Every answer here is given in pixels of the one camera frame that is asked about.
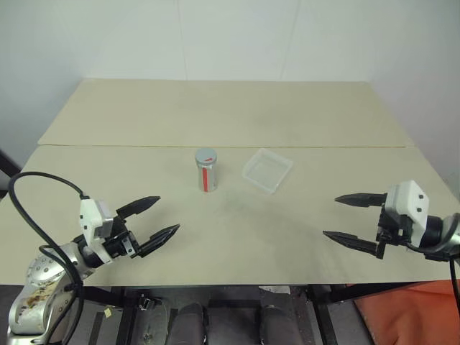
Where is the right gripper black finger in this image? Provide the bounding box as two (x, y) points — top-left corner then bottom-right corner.
(333, 192), (389, 210)
(322, 230), (387, 260)

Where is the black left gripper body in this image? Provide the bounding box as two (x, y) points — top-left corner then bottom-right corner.
(102, 218), (142, 261)

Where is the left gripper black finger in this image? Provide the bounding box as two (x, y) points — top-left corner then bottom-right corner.
(115, 195), (162, 219)
(137, 224), (181, 259)

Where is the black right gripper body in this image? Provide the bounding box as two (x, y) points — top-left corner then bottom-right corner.
(375, 204), (414, 249)

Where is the silver can with red stripe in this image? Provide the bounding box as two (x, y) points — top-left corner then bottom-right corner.
(195, 157), (219, 193)

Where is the small red white object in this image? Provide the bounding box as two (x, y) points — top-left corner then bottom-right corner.
(194, 147), (219, 168)

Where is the clear square plastic weighing dish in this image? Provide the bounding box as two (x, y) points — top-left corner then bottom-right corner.
(241, 147), (294, 196)

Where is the orange sheet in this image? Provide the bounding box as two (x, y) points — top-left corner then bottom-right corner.
(353, 279), (460, 345)

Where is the dark rounded shape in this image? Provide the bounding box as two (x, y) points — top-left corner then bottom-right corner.
(170, 302), (210, 345)
(259, 304), (293, 345)

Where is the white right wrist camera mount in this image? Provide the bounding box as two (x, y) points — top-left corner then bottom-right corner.
(384, 180), (431, 249)

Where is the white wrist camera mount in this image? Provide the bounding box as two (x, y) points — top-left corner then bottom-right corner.
(384, 180), (431, 249)
(79, 198), (120, 266)

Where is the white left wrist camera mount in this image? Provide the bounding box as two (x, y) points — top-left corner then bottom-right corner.
(79, 198), (120, 266)

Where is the black strap buckle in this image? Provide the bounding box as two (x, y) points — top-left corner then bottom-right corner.
(137, 293), (156, 311)

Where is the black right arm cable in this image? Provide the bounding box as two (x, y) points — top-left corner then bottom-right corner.
(404, 239), (460, 301)

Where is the black metal table frame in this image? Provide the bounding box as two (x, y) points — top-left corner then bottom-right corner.
(81, 282), (426, 345)

